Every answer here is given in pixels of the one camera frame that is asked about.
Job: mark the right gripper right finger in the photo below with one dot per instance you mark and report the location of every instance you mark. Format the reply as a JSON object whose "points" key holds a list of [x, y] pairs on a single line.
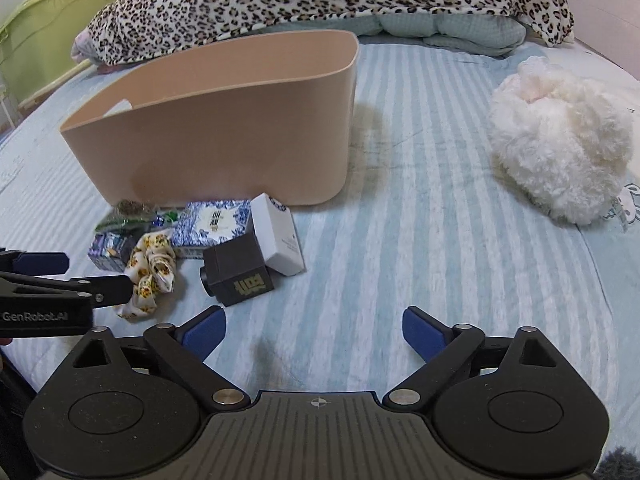
{"points": [[445, 351]]}

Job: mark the white rectangular box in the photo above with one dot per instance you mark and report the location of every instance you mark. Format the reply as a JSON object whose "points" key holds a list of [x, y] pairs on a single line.
{"points": [[276, 235]]}

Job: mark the blue white porcelain-pattern box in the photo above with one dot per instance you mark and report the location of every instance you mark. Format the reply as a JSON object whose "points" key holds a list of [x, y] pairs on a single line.
{"points": [[201, 225]]}

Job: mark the beige plastic storage basket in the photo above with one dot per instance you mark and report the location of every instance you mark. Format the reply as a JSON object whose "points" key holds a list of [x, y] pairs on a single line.
{"points": [[262, 114]]}

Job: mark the leopard print blanket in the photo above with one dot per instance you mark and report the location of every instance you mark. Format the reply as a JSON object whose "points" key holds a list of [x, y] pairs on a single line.
{"points": [[325, 0]]}

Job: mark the green plastic storage bin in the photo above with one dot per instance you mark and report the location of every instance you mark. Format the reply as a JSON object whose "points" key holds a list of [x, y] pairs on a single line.
{"points": [[36, 41]]}

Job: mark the sunflower print scrunchie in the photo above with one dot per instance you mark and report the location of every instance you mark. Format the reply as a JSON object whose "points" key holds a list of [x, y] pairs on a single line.
{"points": [[152, 269]]}

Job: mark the grey fuzzy sleeve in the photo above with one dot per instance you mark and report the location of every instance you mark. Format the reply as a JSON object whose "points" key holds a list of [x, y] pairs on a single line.
{"points": [[618, 464]]}

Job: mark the small blue printed box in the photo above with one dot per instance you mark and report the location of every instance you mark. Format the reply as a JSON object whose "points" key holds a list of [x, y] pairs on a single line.
{"points": [[110, 251]]}

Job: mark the white fluffy plush toy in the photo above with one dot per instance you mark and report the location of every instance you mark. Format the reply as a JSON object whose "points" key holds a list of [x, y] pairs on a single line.
{"points": [[564, 139]]}

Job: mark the green dried tea packet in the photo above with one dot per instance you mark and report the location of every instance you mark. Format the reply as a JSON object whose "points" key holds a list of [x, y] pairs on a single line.
{"points": [[129, 216]]}

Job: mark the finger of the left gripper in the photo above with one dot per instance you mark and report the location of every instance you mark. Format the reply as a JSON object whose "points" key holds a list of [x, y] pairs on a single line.
{"points": [[33, 263], [97, 292]]}

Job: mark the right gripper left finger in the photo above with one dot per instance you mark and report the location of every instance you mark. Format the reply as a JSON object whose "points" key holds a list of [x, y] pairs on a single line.
{"points": [[180, 353]]}

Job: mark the white pillow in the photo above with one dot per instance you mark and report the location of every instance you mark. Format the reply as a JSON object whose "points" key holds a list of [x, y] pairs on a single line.
{"points": [[614, 68]]}

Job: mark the black cube box gold print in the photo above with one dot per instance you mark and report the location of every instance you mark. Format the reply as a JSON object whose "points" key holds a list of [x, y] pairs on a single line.
{"points": [[235, 271]]}

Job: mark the teal quilted duvet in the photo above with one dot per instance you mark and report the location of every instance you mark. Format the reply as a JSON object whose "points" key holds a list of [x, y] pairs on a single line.
{"points": [[488, 35]]}

